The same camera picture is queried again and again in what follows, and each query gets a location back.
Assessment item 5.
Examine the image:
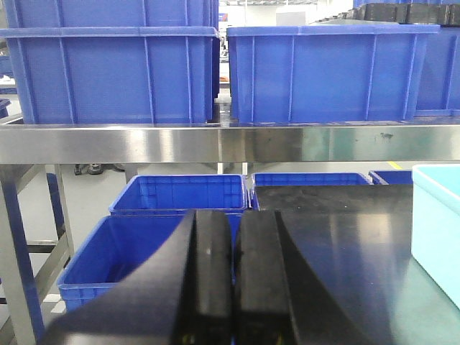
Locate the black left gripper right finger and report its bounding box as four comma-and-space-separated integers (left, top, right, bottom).
234, 211, 390, 344

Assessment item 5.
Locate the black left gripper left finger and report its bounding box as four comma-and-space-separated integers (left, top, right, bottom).
39, 210, 232, 344

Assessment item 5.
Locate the stainless steel shelf rack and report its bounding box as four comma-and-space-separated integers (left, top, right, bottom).
1, 116, 459, 344

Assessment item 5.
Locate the blue bin upper shelf right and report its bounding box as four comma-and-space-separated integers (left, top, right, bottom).
227, 24, 440, 124

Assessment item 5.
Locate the blue bin shelf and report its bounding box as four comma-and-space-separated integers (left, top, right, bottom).
1, 27, 218, 124
227, 24, 440, 124
415, 27, 459, 117

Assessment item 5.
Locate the blue bin upper shelf left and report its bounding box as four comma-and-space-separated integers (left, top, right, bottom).
1, 27, 218, 124

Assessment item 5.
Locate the blue bin far right shelf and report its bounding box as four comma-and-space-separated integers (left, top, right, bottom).
415, 27, 459, 117

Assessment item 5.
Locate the blue floor bin near left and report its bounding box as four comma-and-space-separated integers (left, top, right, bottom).
57, 214, 238, 313

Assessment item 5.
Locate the blue floor bin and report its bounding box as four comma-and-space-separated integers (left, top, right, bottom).
369, 170, 413, 185
109, 174, 248, 215
57, 214, 238, 313
248, 172, 372, 209

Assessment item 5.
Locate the blue floor bin middle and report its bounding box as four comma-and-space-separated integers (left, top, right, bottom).
109, 174, 248, 215

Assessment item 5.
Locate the blue floor bin far right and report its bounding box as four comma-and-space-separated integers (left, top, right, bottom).
369, 170, 413, 185

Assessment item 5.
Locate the light cyan plastic tray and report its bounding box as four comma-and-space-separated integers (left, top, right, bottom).
411, 164, 459, 306

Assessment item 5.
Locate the blue bin stacked top left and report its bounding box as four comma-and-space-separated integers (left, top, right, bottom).
1, 0, 219, 28

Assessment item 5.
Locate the black crates row background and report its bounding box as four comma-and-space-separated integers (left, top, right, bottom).
340, 2, 459, 27

